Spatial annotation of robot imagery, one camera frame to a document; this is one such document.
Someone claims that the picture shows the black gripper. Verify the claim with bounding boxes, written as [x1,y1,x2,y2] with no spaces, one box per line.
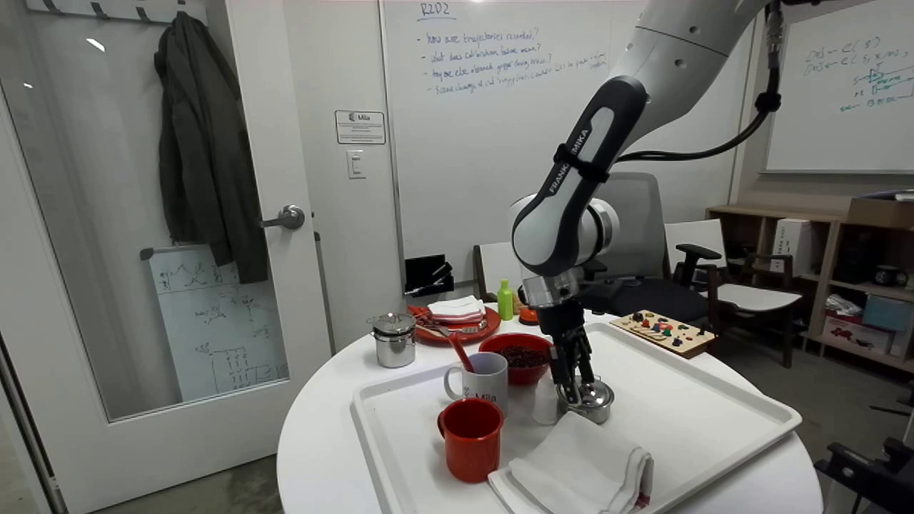
[539,301,602,401]

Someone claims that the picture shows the white salt shaker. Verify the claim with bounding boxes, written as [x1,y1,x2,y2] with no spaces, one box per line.
[532,381,560,429]

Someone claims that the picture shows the red bowl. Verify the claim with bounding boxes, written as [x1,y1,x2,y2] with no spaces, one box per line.
[476,332,557,392]

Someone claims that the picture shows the white mug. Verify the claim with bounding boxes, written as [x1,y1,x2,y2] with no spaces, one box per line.
[439,352,510,415]

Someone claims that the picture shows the folded white towel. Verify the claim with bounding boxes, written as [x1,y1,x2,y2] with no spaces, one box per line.
[486,408,656,514]

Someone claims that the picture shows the wooden busy board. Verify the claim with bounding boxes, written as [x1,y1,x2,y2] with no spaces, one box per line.
[610,305,720,364]

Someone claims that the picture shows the green bottle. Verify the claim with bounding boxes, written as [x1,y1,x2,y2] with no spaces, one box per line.
[493,277,516,324]

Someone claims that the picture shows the red cup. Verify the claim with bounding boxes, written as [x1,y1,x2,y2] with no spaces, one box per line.
[433,397,505,485]

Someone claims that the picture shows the red spoon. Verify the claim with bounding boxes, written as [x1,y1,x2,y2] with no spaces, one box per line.
[437,325,476,374]

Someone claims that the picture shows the red plate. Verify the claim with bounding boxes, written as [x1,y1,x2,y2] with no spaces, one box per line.
[407,301,502,349]

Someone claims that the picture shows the white plastic tray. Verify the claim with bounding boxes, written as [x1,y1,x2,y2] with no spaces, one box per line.
[349,321,804,514]

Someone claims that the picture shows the white seat chair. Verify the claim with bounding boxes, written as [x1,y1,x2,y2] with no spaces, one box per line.
[470,237,526,301]

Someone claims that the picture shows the white napkin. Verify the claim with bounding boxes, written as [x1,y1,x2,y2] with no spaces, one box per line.
[425,295,490,325]

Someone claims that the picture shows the grey office chair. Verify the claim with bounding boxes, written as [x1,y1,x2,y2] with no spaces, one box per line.
[580,171,720,332]

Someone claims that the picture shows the silver lidded canister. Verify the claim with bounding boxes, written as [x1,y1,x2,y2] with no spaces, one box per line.
[370,311,417,372]

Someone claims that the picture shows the white chair black armrests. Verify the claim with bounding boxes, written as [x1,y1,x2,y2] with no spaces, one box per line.
[663,218,809,372]

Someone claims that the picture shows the wooden shelf unit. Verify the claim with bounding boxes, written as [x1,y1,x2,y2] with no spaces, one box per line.
[704,195,914,378]

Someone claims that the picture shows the pink storage box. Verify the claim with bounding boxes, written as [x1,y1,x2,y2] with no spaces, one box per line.
[819,311,894,357]

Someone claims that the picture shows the white glass door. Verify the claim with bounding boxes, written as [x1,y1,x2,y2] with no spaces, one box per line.
[0,0,335,514]

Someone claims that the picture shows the blue storage box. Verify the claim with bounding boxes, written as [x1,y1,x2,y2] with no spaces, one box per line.
[863,295,914,337]

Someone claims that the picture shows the brown cardboard box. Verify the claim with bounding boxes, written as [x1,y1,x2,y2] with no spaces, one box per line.
[844,192,914,232]

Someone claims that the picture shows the small leaning whiteboard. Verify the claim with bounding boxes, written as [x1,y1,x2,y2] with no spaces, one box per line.
[142,242,290,405]

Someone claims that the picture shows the dark hanging coat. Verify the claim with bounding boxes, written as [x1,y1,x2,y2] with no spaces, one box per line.
[152,8,270,287]

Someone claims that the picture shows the black wall file holder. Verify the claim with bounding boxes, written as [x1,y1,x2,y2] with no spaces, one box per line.
[403,251,457,301]

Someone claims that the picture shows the large written wall whiteboard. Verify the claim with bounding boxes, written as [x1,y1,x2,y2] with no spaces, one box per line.
[376,0,753,284]

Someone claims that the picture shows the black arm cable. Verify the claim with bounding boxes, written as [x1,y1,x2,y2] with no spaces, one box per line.
[615,0,784,167]

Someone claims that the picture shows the white wall sign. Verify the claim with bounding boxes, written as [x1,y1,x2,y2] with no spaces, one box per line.
[330,105,387,150]

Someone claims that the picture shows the silver door handle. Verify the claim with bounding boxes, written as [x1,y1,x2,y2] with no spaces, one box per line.
[260,204,307,235]

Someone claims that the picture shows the framed wall whiteboard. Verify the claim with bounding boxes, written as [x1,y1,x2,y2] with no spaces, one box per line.
[762,0,914,178]

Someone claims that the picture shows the wall coat hook rack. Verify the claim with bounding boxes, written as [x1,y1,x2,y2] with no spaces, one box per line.
[23,0,186,25]

